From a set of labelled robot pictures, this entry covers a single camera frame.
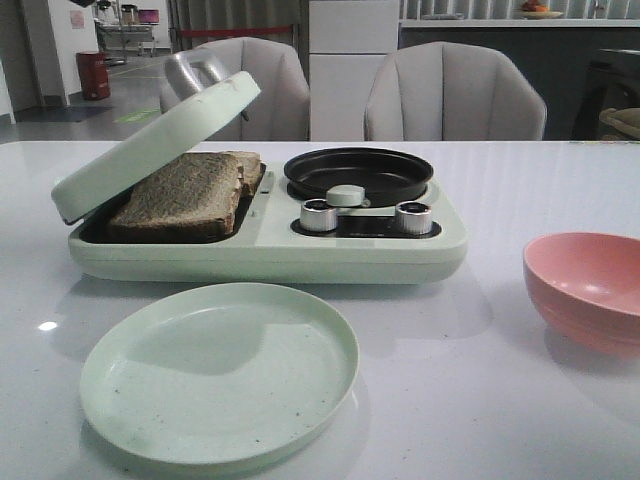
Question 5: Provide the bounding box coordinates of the grey upholstered chair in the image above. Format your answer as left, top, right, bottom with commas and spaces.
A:
363, 42, 547, 141
159, 36, 311, 142

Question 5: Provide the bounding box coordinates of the light green plate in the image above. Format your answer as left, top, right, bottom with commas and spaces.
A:
79, 283, 359, 472

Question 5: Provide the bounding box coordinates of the left silver control knob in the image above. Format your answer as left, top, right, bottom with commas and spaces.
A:
299, 199, 338, 233

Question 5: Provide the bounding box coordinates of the green breakfast maker lid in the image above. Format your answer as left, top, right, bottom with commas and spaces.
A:
51, 48, 260, 224

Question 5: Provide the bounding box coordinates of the green breakfast maker base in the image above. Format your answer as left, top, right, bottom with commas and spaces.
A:
68, 161, 467, 284

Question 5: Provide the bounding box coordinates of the black round frying pan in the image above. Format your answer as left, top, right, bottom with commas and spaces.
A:
284, 147, 434, 208

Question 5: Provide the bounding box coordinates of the white cabinet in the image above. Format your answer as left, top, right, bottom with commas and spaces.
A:
309, 1, 400, 141

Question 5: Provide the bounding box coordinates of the left grey upholstered chair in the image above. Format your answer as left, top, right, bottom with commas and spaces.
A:
159, 36, 311, 142

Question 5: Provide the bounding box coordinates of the red trash bin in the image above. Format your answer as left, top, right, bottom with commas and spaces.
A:
76, 51, 110, 100

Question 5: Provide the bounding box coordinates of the beige cushion at right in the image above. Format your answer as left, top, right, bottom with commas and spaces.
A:
599, 107, 640, 140

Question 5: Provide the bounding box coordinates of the right grey upholstered chair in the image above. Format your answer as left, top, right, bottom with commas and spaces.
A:
363, 42, 547, 141

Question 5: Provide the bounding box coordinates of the pink bowl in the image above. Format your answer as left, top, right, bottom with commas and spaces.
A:
523, 232, 639, 358

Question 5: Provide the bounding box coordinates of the right silver control knob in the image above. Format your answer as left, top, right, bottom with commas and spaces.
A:
394, 201, 433, 236

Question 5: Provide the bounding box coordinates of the bread slice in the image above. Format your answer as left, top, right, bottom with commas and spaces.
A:
108, 153, 244, 239
234, 151, 262, 197

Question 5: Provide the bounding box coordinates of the grey counter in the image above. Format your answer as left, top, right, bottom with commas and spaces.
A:
399, 19, 639, 140

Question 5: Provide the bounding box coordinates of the red barrier tape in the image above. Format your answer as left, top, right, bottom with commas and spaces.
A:
176, 25, 294, 38

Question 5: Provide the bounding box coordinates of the fruit plate on counter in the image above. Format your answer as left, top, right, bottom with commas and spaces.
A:
516, 0, 563, 20

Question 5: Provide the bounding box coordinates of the silver control knob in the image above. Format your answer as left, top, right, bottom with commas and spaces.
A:
394, 201, 433, 236
299, 199, 338, 233

